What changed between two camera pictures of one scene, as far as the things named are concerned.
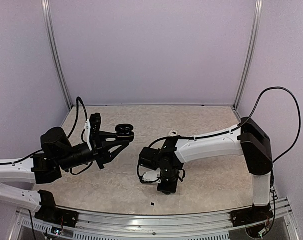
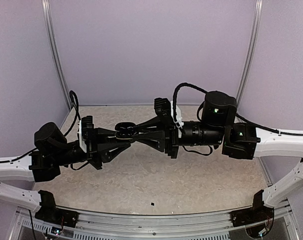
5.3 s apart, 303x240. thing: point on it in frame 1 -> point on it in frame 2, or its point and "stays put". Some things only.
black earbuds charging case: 124,132 stays put
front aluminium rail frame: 101,224 stays put
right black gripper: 168,190 -> 168,140
